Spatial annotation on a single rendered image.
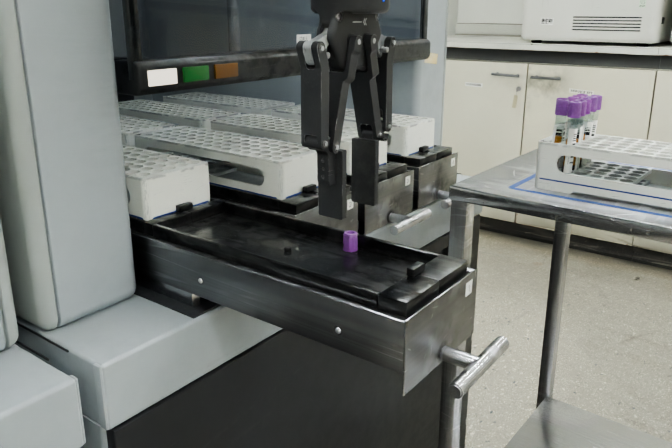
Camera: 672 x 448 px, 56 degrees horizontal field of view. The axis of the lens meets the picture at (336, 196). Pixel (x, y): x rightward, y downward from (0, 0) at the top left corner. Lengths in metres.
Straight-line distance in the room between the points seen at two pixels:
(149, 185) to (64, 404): 0.25
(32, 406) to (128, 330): 0.13
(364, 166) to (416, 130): 0.40
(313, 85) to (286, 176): 0.24
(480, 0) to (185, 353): 3.22
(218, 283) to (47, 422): 0.19
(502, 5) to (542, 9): 0.76
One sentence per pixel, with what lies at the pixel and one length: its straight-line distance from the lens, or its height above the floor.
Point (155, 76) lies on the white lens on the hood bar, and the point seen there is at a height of 0.98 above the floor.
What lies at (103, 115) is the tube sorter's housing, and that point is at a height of 0.94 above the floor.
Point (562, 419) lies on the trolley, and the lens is 1.39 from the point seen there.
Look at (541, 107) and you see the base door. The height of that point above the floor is 0.63.
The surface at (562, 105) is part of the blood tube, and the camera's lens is 0.86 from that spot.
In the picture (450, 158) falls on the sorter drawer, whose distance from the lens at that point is 1.11.
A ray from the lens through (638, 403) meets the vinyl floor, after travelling 2.03.
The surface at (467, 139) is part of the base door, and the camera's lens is 3.10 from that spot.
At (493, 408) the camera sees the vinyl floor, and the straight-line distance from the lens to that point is 1.88.
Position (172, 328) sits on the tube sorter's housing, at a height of 0.73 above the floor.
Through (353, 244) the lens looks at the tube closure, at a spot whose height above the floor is 0.81.
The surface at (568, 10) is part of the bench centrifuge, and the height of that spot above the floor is 1.04.
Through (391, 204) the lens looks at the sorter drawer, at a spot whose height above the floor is 0.77.
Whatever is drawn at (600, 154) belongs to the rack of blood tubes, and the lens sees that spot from 0.85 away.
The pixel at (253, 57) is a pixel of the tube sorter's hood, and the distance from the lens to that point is 0.79.
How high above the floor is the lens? 1.05
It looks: 16 degrees down
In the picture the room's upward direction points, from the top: straight up
